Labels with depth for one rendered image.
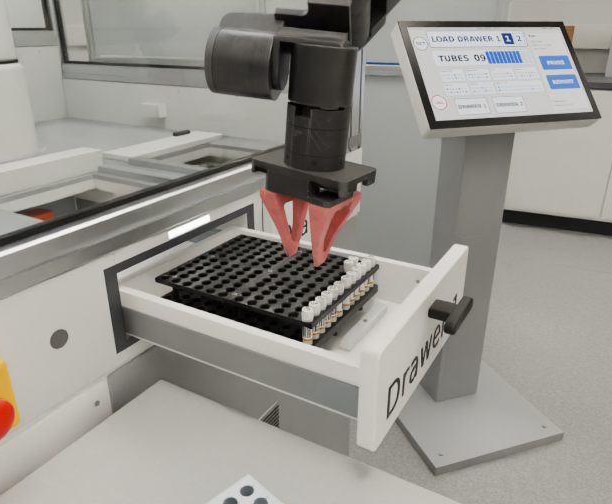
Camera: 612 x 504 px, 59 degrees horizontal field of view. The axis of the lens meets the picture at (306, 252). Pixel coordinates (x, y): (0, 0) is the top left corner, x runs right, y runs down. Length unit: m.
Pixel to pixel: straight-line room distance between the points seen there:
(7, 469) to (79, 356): 0.13
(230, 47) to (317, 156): 0.12
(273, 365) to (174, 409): 0.18
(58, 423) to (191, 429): 0.15
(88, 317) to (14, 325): 0.09
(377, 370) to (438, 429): 1.33
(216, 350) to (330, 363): 0.14
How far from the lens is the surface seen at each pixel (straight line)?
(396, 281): 0.73
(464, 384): 1.92
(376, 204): 2.46
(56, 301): 0.63
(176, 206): 0.72
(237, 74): 0.48
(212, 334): 0.60
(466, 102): 1.43
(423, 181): 2.37
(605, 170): 3.61
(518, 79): 1.56
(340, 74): 0.47
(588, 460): 1.90
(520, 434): 1.86
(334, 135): 0.48
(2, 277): 0.59
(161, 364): 0.77
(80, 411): 0.70
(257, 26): 0.51
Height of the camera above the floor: 1.18
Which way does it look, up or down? 23 degrees down
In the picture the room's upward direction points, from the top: straight up
